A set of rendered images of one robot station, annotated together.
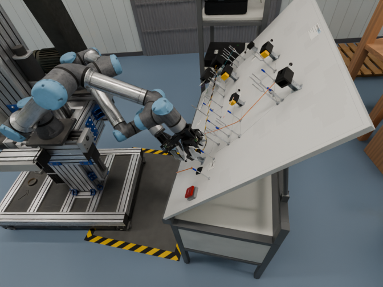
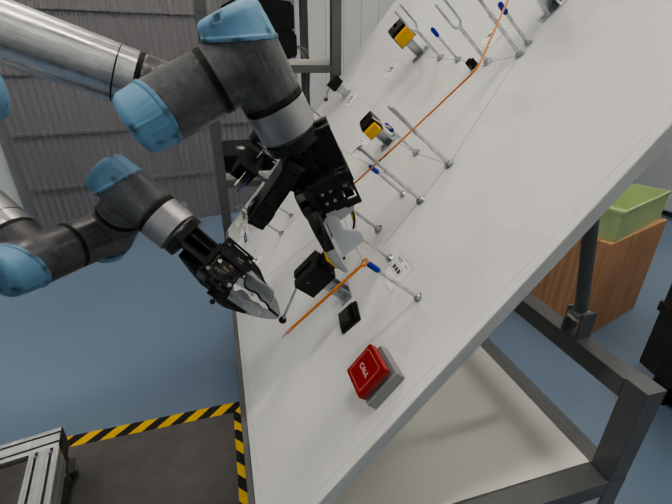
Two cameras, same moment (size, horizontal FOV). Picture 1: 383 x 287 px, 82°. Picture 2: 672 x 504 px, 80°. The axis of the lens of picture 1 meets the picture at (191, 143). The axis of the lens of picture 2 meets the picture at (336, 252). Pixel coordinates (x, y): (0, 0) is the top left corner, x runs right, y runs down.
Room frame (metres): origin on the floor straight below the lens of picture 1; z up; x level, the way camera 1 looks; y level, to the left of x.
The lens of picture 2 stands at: (0.24, 0.28, 1.46)
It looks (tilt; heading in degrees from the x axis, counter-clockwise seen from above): 26 degrees down; 327
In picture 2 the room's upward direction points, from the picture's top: straight up
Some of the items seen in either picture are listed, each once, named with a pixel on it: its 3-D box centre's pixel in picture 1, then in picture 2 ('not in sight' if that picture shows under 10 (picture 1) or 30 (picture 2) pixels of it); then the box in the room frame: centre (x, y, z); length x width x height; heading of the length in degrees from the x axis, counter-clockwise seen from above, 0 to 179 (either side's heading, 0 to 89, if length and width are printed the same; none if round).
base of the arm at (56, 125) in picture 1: (47, 124); not in sight; (1.05, 0.84, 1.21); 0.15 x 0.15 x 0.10
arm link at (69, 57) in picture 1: (72, 64); not in sight; (1.54, 0.77, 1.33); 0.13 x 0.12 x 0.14; 123
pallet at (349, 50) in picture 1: (361, 59); not in sight; (3.22, -2.94, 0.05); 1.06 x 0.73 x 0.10; 174
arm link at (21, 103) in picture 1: (34, 110); not in sight; (1.04, 0.84, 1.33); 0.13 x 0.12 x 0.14; 166
